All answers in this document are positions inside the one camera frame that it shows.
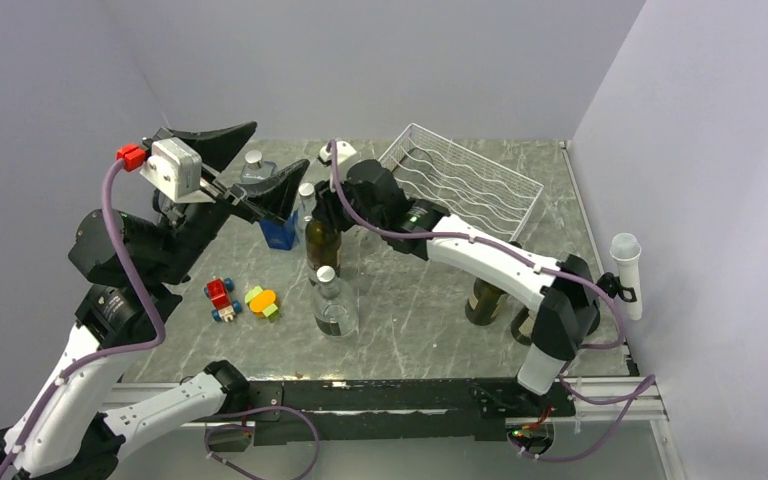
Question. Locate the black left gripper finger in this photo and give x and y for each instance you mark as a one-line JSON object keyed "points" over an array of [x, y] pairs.
{"points": [[271, 191], [217, 148]]}

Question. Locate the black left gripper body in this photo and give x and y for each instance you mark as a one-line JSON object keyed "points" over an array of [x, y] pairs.
{"points": [[199, 223]]}

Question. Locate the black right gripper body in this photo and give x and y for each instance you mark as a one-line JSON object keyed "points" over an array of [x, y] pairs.
{"points": [[335, 208]]}

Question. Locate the dark olive wine bottle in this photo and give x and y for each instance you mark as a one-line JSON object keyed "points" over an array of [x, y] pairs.
{"points": [[322, 247]]}

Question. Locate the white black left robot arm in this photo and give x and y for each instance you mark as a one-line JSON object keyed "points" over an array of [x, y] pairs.
{"points": [[131, 265]]}

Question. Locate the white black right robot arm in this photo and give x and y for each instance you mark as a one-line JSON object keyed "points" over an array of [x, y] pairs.
{"points": [[560, 293]]}

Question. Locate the small clear silver-cap bottle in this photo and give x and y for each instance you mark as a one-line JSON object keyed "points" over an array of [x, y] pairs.
{"points": [[305, 208]]}

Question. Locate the blue water bottle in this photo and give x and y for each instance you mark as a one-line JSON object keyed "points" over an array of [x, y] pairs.
{"points": [[278, 235]]}

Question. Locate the clear silver cap bottle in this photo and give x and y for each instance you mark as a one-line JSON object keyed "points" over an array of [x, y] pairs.
{"points": [[335, 306]]}

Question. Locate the green labelled wine bottle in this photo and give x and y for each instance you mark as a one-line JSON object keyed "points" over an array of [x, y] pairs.
{"points": [[521, 326]]}

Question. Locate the orange green toy block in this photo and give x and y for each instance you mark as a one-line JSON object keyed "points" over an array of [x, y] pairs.
{"points": [[263, 303]]}

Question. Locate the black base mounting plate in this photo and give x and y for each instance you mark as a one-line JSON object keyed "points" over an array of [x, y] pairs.
{"points": [[480, 408]]}

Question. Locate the black microphone stand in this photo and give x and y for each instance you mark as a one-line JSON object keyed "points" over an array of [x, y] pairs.
{"points": [[611, 285]]}

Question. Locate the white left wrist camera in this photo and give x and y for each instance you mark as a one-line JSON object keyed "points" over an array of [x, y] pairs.
{"points": [[175, 169]]}

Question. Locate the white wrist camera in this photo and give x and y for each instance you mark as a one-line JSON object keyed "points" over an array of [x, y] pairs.
{"points": [[175, 169], [347, 156]]}

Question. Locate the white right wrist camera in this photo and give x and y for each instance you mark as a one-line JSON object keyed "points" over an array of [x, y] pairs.
{"points": [[347, 156]]}

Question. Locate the white wire wine rack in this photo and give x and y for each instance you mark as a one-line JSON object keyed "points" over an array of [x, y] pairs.
{"points": [[486, 194]]}

